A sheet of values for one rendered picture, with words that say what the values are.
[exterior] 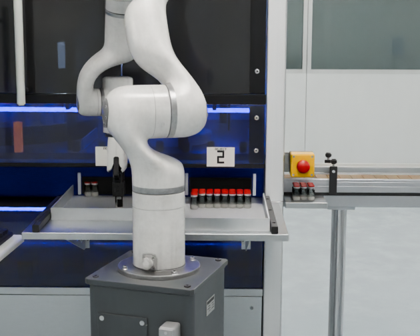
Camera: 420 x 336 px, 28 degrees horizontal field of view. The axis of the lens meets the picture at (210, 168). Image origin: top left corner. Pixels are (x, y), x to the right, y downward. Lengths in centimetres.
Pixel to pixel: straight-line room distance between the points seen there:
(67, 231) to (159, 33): 62
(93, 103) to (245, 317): 86
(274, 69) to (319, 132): 471
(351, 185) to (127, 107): 109
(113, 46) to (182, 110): 47
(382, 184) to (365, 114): 455
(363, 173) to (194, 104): 110
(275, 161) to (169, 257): 77
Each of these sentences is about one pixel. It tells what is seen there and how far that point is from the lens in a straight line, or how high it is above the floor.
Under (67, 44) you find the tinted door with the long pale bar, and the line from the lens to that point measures 257.
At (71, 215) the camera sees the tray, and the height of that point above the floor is 89.
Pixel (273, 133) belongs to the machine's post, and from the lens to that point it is 254.
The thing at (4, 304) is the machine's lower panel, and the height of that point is 55.
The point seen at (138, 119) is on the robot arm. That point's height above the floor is 122.
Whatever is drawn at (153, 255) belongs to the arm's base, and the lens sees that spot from 188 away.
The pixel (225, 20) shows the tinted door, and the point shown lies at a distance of 253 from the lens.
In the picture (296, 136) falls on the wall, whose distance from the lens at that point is 721.
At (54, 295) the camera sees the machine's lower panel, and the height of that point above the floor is 58.
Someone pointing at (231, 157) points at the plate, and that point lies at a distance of 255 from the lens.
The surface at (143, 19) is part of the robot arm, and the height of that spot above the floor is 143.
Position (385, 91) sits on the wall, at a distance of 727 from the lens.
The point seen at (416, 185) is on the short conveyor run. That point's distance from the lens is 275.
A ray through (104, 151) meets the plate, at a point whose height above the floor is 103.
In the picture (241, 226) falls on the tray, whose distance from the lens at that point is 221.
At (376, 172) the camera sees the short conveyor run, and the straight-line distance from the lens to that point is 274.
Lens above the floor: 141
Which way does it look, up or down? 10 degrees down
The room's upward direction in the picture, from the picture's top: straight up
